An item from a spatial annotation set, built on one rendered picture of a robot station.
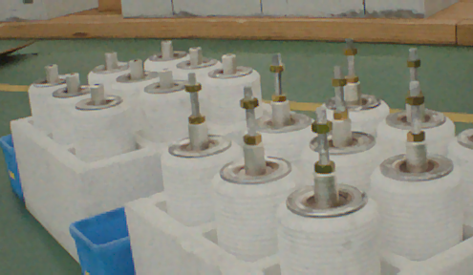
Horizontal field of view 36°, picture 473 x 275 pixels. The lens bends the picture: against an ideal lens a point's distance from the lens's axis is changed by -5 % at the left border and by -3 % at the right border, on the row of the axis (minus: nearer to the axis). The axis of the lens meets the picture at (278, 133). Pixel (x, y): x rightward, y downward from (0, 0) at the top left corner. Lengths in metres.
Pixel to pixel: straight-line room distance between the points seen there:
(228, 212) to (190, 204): 0.11
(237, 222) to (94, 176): 0.38
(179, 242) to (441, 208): 0.28
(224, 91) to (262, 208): 0.49
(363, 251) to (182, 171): 0.26
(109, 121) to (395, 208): 0.52
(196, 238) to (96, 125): 0.36
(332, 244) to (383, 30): 2.12
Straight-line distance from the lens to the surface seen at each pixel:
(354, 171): 0.81
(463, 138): 0.84
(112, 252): 0.98
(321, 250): 0.66
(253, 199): 0.74
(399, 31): 2.72
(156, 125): 1.17
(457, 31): 2.66
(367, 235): 0.67
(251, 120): 0.76
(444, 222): 0.75
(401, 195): 0.73
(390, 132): 0.89
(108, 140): 1.12
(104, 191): 1.11
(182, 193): 0.86
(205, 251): 0.78
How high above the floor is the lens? 0.52
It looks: 17 degrees down
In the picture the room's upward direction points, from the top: 5 degrees counter-clockwise
